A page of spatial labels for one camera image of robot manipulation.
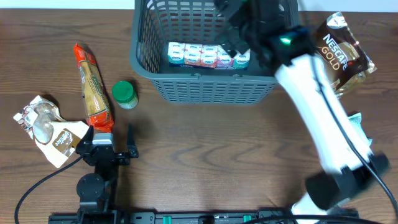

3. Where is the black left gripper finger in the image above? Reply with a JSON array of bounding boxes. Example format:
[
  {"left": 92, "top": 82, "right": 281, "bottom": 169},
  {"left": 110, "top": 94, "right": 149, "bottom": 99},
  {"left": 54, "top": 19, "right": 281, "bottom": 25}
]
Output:
[
  {"left": 81, "top": 126, "right": 94, "bottom": 143},
  {"left": 126, "top": 124, "right": 136, "bottom": 152}
]

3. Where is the tissue multipack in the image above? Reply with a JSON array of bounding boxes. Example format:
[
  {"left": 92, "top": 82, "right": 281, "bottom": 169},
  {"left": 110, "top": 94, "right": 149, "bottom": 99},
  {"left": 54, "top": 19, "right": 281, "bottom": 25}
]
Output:
[{"left": 167, "top": 42, "right": 251, "bottom": 70}]

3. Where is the brown Nescafe Gold coffee bag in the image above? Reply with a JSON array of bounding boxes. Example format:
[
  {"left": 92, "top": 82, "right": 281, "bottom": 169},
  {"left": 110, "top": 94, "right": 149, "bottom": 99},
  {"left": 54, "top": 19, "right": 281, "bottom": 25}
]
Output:
[{"left": 314, "top": 12, "right": 377, "bottom": 98}]

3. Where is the small teal tissue packet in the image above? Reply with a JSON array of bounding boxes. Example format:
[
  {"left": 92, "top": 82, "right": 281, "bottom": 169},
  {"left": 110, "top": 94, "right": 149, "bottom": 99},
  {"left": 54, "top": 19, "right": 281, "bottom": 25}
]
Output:
[{"left": 348, "top": 113, "right": 373, "bottom": 146}]

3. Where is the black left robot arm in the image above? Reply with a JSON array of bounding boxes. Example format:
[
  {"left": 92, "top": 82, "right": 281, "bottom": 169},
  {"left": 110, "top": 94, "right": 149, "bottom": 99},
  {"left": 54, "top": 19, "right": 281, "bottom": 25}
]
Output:
[{"left": 75, "top": 125, "right": 139, "bottom": 223}]

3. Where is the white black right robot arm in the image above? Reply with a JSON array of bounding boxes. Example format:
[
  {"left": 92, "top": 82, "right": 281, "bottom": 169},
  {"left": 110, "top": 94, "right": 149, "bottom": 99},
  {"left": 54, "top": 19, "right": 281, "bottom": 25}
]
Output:
[{"left": 215, "top": 1, "right": 389, "bottom": 223}]

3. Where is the orange spaghetti packet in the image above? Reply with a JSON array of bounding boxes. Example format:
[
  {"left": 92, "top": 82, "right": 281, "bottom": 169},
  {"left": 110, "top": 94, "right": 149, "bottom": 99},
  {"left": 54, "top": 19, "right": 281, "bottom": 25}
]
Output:
[{"left": 73, "top": 44, "right": 114, "bottom": 133}]

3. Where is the white brown snack pouch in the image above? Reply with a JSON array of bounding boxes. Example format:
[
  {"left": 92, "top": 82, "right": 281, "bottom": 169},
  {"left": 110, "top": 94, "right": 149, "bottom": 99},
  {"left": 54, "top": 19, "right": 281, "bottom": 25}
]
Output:
[{"left": 13, "top": 95, "right": 89, "bottom": 168}]

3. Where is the green lid jar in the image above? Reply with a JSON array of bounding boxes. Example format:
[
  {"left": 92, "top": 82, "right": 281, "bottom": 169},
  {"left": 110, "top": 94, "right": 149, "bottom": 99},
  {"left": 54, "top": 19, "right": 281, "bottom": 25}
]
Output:
[{"left": 112, "top": 81, "right": 139, "bottom": 110}]

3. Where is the grey plastic basket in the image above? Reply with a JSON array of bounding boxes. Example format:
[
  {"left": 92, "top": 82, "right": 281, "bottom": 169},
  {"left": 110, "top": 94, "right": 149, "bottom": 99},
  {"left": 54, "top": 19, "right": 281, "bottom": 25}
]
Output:
[{"left": 129, "top": 0, "right": 305, "bottom": 105}]

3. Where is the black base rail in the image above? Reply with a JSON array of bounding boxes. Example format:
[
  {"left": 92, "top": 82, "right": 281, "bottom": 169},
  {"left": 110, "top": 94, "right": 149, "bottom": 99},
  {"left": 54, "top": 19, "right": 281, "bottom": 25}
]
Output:
[{"left": 48, "top": 208, "right": 360, "bottom": 224}]

